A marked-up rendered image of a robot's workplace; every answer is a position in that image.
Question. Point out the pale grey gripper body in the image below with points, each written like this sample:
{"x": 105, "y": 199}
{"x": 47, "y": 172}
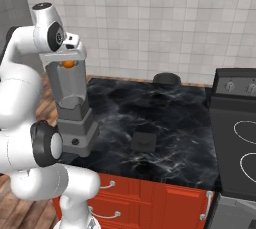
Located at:
{"x": 63, "y": 56}

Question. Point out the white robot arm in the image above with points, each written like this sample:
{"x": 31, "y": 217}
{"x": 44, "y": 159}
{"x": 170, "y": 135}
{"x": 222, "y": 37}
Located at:
{"x": 23, "y": 93}

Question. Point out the orange tangerine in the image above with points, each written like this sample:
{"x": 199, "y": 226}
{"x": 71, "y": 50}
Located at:
{"x": 68, "y": 64}

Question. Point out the grey blender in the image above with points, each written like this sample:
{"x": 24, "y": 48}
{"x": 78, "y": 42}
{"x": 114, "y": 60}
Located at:
{"x": 78, "y": 129}

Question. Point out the black round bowl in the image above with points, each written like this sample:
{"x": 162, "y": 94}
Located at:
{"x": 166, "y": 79}

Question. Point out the dark grey square block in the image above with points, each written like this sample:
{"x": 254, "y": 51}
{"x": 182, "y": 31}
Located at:
{"x": 143, "y": 141}

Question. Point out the red drawer front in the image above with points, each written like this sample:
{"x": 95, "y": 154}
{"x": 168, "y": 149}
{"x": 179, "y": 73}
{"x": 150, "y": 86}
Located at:
{"x": 133, "y": 214}
{"x": 133, "y": 189}

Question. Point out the grey stove knob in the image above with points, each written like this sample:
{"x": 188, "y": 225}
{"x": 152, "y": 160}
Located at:
{"x": 229, "y": 86}
{"x": 250, "y": 88}

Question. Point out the red cupboard door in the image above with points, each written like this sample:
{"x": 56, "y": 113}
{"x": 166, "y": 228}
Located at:
{"x": 183, "y": 209}

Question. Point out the black stove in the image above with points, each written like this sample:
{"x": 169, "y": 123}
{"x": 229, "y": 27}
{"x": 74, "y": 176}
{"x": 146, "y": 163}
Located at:
{"x": 233, "y": 159}

